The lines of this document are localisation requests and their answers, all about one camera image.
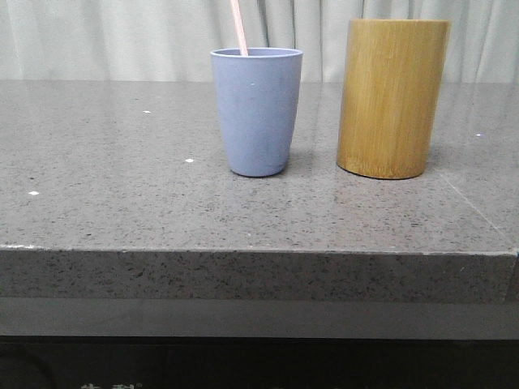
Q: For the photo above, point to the pale grey-green curtain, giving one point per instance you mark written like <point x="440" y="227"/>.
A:
<point x="172" y="40"/>

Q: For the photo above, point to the bamboo cylindrical holder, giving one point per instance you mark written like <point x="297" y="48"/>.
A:
<point x="392" y="82"/>

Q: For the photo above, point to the blue plastic cup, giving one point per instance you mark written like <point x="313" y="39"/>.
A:
<point x="257" y="101"/>

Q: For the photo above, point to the pink chopstick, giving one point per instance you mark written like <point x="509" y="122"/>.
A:
<point x="239" y="29"/>

